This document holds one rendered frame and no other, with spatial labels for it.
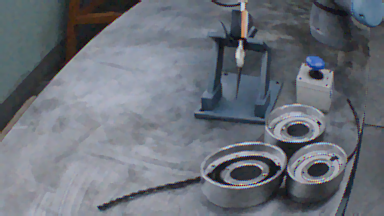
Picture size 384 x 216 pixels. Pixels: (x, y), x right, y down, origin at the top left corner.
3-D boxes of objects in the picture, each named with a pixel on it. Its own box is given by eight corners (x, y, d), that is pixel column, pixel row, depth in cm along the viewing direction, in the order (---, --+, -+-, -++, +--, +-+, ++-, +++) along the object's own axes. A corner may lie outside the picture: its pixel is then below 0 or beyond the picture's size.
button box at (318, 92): (328, 113, 104) (329, 85, 102) (296, 107, 106) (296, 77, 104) (334, 92, 111) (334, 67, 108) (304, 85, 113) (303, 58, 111)
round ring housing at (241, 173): (200, 215, 83) (200, 191, 81) (200, 173, 92) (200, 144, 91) (283, 204, 83) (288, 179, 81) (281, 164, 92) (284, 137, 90)
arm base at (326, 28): (314, 21, 144) (308, -13, 140) (359, 36, 139) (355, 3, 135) (306, 40, 132) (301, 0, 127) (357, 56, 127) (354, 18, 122)
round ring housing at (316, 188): (305, 214, 79) (311, 191, 77) (269, 188, 87) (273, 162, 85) (351, 183, 84) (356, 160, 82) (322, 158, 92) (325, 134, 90)
